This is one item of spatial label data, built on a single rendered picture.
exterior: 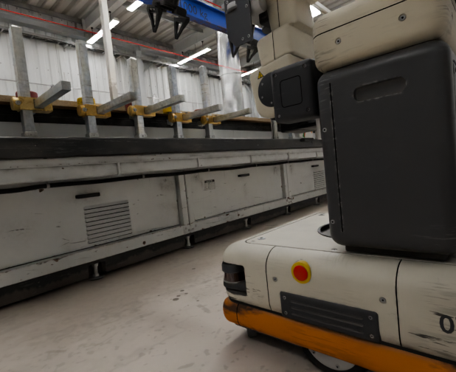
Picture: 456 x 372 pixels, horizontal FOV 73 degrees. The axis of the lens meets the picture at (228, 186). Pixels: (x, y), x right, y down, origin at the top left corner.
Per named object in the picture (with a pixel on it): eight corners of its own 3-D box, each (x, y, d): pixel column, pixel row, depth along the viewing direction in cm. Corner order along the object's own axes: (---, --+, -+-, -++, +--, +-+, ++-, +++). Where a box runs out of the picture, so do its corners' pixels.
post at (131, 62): (147, 152, 159) (136, 57, 157) (141, 152, 157) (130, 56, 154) (143, 153, 162) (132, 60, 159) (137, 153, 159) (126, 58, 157)
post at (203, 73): (214, 142, 196) (206, 66, 193) (210, 142, 193) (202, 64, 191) (210, 143, 198) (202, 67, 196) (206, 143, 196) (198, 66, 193)
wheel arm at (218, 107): (223, 111, 160) (222, 103, 160) (218, 111, 158) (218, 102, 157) (171, 125, 189) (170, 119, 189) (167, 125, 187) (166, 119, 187)
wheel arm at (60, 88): (72, 93, 105) (70, 80, 105) (61, 91, 102) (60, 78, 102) (32, 117, 134) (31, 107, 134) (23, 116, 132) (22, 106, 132)
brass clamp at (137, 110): (156, 116, 163) (155, 106, 163) (133, 114, 153) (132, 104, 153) (150, 118, 167) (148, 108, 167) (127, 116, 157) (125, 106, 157)
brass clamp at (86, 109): (111, 116, 145) (110, 105, 144) (83, 114, 135) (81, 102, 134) (105, 119, 149) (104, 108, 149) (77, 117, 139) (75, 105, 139)
